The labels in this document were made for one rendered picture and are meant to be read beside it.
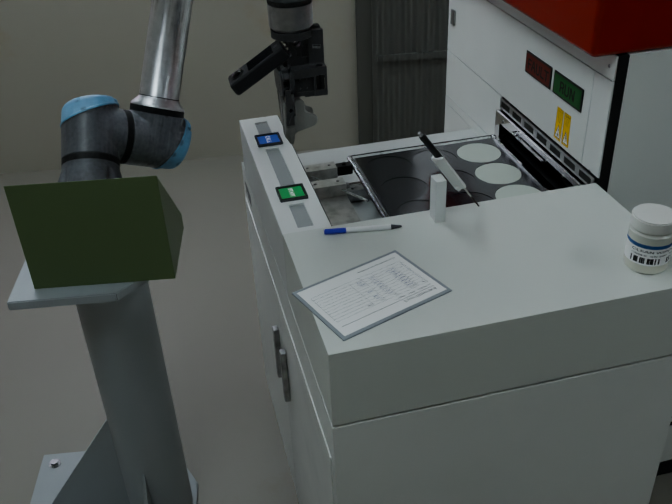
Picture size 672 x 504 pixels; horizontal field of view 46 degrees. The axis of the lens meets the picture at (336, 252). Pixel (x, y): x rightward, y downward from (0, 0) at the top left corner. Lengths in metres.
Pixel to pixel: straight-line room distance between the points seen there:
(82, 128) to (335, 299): 0.69
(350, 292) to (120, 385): 0.76
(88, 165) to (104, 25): 2.18
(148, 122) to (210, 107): 2.15
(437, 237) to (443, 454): 0.37
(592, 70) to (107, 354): 1.16
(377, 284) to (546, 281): 0.27
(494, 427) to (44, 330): 1.96
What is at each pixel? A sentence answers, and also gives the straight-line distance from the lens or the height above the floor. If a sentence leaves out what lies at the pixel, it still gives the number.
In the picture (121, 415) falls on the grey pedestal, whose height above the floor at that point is 0.42.
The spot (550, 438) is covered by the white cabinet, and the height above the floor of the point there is 0.68.
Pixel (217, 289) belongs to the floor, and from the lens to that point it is 3.00.
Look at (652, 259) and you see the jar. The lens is 1.36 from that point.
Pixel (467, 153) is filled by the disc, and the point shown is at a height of 0.90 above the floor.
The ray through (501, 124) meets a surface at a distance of 1.97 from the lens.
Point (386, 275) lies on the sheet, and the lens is 1.31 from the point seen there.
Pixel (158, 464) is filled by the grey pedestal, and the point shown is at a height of 0.24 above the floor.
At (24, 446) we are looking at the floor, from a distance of 2.57.
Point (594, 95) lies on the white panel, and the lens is 1.60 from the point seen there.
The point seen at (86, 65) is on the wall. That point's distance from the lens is 3.87.
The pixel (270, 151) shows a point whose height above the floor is 0.96.
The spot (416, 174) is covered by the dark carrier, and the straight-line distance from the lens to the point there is 1.76.
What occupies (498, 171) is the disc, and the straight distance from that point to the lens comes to 1.79.
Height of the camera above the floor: 1.71
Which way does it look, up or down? 33 degrees down
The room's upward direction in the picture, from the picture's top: 3 degrees counter-clockwise
